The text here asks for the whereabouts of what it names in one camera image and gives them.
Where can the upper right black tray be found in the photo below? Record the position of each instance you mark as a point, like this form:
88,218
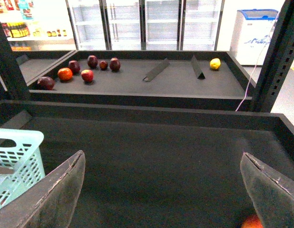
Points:
181,79

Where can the lower right black tray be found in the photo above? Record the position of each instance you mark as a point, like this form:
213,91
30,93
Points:
157,167

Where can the upper left black tray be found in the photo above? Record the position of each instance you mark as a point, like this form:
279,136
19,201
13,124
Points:
34,64

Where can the black tray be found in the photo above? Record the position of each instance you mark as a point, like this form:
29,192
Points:
34,64
181,79
157,167

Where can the glass door refrigerator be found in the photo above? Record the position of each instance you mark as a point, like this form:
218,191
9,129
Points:
145,24

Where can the red yellow apple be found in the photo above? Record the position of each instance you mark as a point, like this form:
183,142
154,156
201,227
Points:
87,75

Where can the yellow lemon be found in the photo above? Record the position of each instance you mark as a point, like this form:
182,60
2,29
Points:
215,63

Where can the light blue plastic basket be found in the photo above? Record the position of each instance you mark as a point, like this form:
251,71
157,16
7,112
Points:
19,149

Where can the small dark red apple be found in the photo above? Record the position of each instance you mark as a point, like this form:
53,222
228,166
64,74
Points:
103,65

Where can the black shelf divider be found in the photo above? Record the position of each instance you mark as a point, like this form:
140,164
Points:
159,68
196,68

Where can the white chest freezer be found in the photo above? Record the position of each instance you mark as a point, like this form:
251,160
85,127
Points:
252,35

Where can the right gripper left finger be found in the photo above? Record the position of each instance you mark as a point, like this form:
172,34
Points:
51,202

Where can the orange red apple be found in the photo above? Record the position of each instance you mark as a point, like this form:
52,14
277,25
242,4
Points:
65,74

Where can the black perforated upright post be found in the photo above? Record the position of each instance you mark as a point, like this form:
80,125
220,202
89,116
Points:
278,61
10,71

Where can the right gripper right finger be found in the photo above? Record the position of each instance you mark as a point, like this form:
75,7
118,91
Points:
271,192

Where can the white grocery shelf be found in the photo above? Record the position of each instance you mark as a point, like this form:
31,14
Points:
37,25

